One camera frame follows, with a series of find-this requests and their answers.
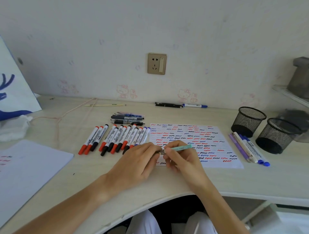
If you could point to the white cloth pouch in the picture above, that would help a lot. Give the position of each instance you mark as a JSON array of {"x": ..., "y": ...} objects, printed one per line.
[{"x": 13, "y": 129}]

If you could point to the row of whiteboard markers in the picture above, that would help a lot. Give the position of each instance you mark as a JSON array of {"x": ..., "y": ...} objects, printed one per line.
[{"x": 115, "y": 138}]

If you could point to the person's left hand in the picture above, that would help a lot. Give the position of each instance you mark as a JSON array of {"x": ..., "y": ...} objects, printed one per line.
[{"x": 131, "y": 166}]

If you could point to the white paper sheet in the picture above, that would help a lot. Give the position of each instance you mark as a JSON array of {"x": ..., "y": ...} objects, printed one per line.
[{"x": 29, "y": 173}]

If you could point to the person's white trousers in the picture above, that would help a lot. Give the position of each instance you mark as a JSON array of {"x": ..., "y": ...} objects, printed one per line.
[{"x": 144, "y": 224}]

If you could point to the small grey pen cap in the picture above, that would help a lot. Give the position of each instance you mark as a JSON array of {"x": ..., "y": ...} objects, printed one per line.
[{"x": 161, "y": 152}]

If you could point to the person's right hand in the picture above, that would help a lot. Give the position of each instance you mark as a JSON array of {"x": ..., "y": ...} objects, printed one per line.
[{"x": 187, "y": 166}]

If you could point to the black pen with white label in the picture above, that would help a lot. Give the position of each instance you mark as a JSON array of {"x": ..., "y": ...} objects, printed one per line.
[
  {"x": 125, "y": 122},
  {"x": 128, "y": 117}
]

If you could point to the pink cat wall sticker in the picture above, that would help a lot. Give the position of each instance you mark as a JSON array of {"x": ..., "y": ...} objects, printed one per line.
[
  {"x": 125, "y": 91},
  {"x": 67, "y": 87},
  {"x": 248, "y": 100},
  {"x": 187, "y": 96}
]

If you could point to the white marker with blue cap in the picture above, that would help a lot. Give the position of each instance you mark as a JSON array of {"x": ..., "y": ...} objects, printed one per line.
[
  {"x": 252, "y": 154},
  {"x": 256, "y": 151},
  {"x": 195, "y": 105}
]

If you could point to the purple pen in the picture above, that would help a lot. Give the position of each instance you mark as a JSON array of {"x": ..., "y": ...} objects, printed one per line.
[
  {"x": 237, "y": 147},
  {"x": 241, "y": 147}
]

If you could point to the white bag with blue print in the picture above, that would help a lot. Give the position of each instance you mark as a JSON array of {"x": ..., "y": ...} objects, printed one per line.
[{"x": 17, "y": 91}]

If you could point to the person's left forearm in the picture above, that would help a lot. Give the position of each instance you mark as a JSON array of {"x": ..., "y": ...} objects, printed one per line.
[{"x": 70, "y": 212}]

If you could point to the dark grey plastic container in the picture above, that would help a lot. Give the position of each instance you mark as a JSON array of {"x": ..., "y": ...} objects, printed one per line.
[{"x": 298, "y": 120}]

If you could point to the white desk frame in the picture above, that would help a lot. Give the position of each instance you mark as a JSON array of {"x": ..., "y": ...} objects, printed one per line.
[{"x": 270, "y": 217}]

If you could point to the paper sheet with coloured squiggles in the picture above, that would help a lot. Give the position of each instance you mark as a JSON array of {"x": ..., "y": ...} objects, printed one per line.
[{"x": 212, "y": 144}]

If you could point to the light green pen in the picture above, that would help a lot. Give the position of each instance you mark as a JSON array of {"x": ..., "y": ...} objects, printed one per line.
[{"x": 183, "y": 147}]

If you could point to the short black pen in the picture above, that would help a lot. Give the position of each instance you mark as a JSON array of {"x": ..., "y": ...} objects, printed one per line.
[{"x": 138, "y": 123}]

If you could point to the slim black pen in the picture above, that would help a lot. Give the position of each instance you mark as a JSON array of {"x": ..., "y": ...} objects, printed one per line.
[{"x": 169, "y": 104}]

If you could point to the gold wall socket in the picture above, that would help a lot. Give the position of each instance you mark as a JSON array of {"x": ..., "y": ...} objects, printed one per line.
[{"x": 157, "y": 63}]

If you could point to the person's left thumb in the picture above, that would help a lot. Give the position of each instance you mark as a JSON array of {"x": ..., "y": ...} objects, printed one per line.
[{"x": 155, "y": 161}]

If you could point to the person's right thumb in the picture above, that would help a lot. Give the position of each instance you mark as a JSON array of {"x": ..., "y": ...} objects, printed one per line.
[{"x": 170, "y": 155}]

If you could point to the person's right forearm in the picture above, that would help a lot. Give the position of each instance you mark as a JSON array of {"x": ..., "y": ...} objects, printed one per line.
[{"x": 218, "y": 209}]

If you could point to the blue and red pen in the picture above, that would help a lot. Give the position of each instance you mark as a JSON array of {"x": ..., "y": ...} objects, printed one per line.
[{"x": 129, "y": 113}]

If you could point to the grey block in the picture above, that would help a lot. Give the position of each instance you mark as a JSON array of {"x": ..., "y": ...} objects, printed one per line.
[{"x": 299, "y": 77}]

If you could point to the black mesh pen holder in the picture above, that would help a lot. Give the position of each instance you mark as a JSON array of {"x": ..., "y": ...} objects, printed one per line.
[
  {"x": 247, "y": 123},
  {"x": 275, "y": 139}
]

